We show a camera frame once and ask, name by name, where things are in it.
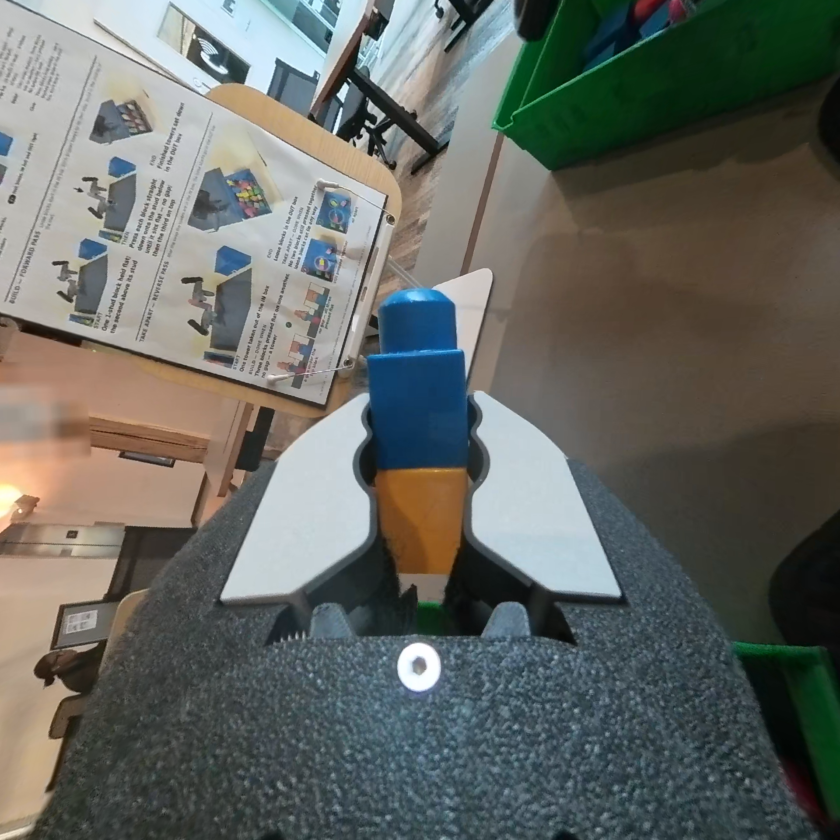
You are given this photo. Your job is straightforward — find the black office chair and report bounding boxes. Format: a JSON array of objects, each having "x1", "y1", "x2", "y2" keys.
[
  {"x1": 266, "y1": 58, "x2": 322, "y2": 119},
  {"x1": 335, "y1": 84, "x2": 399, "y2": 170}
]

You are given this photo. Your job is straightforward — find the dark wall sign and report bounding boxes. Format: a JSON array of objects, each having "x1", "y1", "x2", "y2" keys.
[{"x1": 159, "y1": 2, "x2": 253, "y2": 83}]

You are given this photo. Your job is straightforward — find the instruction poster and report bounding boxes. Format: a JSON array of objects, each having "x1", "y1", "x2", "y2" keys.
[{"x1": 0, "y1": 7, "x2": 388, "y2": 411}]

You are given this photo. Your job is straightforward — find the blue mega block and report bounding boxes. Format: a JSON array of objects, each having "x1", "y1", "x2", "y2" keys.
[{"x1": 366, "y1": 286, "x2": 470, "y2": 473}]

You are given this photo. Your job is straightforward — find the green plastic bin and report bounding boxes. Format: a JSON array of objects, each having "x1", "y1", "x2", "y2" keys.
[
  {"x1": 731, "y1": 640, "x2": 840, "y2": 815},
  {"x1": 492, "y1": 0, "x2": 840, "y2": 172}
]

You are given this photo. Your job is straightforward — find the black mesh pad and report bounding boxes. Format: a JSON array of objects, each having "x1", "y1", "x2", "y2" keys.
[{"x1": 773, "y1": 525, "x2": 840, "y2": 647}]

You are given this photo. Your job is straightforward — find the framed wall picture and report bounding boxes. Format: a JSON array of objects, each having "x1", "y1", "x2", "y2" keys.
[{"x1": 56, "y1": 600, "x2": 120, "y2": 651}]

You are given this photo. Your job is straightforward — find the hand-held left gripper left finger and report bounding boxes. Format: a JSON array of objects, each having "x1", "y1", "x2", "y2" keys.
[{"x1": 220, "y1": 392, "x2": 382, "y2": 605}]

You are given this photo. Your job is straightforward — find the orange mega block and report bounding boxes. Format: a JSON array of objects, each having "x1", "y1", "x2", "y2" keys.
[{"x1": 374, "y1": 467, "x2": 470, "y2": 578}]

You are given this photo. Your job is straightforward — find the wooden office table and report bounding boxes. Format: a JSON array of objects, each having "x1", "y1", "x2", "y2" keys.
[
  {"x1": 307, "y1": 0, "x2": 460, "y2": 175},
  {"x1": 85, "y1": 400, "x2": 277, "y2": 526}
]

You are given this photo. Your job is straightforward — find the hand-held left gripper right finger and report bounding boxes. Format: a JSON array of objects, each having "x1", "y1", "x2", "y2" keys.
[{"x1": 465, "y1": 390, "x2": 623, "y2": 603}]

